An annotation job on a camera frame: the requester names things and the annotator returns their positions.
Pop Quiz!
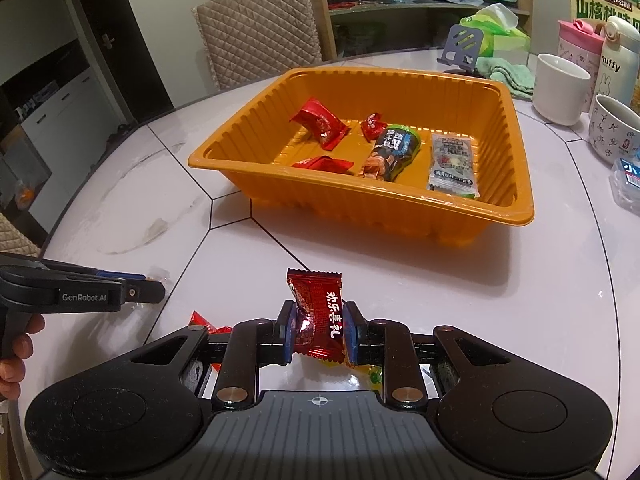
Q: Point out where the patterned white cup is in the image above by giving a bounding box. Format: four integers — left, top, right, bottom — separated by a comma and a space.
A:
588, 93, 640, 164

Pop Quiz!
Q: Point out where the clear box blue label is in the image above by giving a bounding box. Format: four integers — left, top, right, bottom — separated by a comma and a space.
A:
608, 157, 640, 209

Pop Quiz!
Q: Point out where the beige quilted chair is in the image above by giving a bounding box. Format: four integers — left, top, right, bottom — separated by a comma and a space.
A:
0, 212, 42, 259
192, 0, 324, 93

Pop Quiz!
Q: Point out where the red candy wrapper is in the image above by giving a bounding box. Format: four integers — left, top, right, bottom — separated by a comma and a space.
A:
188, 310, 234, 337

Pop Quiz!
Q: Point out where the clear snack packet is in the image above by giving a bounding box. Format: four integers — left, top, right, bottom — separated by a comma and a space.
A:
426, 132, 482, 201

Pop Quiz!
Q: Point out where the dark snack packet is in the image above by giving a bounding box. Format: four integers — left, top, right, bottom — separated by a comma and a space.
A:
362, 123, 424, 184

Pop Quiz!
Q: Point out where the orange plastic tray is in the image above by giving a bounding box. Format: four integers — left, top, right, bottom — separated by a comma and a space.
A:
188, 67, 536, 251

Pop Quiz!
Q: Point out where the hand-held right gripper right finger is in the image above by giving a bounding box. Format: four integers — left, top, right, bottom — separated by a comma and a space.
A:
343, 301, 541, 409

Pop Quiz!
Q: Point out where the white cabinet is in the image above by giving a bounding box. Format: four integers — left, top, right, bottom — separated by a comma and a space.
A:
0, 67, 137, 211

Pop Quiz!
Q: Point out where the person's left hand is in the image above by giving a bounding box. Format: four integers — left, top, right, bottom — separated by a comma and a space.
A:
0, 314, 47, 402

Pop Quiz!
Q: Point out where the white thermos bottle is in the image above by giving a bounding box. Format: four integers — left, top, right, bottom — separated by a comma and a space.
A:
589, 14, 640, 117

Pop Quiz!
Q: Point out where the wooden shelf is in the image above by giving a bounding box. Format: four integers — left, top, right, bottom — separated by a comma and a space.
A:
309, 0, 534, 62

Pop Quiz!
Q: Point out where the small red candy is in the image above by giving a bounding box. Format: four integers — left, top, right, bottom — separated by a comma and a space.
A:
360, 112, 389, 142

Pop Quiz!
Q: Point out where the green towel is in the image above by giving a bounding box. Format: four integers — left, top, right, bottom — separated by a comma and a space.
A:
474, 56, 537, 102

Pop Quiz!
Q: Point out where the green tissue pack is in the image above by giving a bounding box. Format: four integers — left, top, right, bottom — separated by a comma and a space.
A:
459, 3, 532, 59

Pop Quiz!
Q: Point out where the large seed bag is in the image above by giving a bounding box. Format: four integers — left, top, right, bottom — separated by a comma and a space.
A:
569, 0, 640, 37

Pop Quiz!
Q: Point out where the pink bottle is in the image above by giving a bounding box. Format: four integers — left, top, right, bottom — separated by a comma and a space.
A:
557, 18, 607, 112

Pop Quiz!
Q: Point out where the large red candy packet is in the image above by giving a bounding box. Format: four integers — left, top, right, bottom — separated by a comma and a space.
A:
289, 97, 351, 152

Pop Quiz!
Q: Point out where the dark red candy packet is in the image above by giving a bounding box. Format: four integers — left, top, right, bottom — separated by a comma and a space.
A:
285, 268, 348, 366

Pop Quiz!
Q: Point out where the grey phone stand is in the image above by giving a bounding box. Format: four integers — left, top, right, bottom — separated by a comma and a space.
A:
436, 23, 484, 69

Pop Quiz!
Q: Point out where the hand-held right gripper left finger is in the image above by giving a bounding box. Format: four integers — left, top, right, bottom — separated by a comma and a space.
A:
101, 301, 297, 411

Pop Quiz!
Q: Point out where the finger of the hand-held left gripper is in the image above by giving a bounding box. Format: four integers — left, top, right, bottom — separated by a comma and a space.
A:
122, 280, 166, 306
65, 264, 152, 283

